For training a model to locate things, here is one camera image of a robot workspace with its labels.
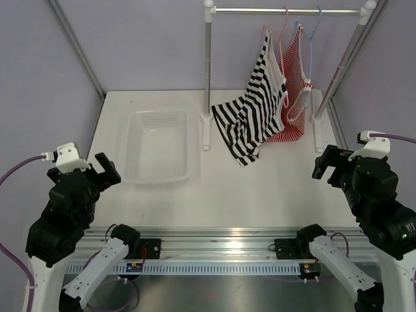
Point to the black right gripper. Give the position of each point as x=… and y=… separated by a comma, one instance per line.
x=333, y=155

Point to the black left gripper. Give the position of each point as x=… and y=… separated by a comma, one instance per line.
x=108, y=178

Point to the black white striped tank top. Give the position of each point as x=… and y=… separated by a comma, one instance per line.
x=251, y=119

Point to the pink wire hanger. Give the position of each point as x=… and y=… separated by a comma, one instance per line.
x=280, y=38

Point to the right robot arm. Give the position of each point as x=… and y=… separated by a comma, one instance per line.
x=369, y=186

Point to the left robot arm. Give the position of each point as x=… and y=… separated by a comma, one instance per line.
x=53, y=237

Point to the red white striped tank top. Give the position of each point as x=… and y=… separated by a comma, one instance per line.
x=298, y=87

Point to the white plastic basket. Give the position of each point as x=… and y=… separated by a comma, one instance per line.
x=158, y=147

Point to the white metal clothes rack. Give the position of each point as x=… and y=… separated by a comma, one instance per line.
x=364, y=14

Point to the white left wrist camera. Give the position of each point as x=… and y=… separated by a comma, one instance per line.
x=66, y=158

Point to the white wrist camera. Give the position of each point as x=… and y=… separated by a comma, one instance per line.
x=66, y=158
x=374, y=145

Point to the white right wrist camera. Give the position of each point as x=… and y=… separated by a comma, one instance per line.
x=374, y=145

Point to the blue wire hanger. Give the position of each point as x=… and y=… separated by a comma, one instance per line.
x=307, y=99

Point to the white slotted cable duct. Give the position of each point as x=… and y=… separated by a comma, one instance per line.
x=207, y=269

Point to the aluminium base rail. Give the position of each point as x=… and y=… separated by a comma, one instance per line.
x=233, y=244

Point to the left aluminium frame post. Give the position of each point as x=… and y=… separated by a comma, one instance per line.
x=71, y=36

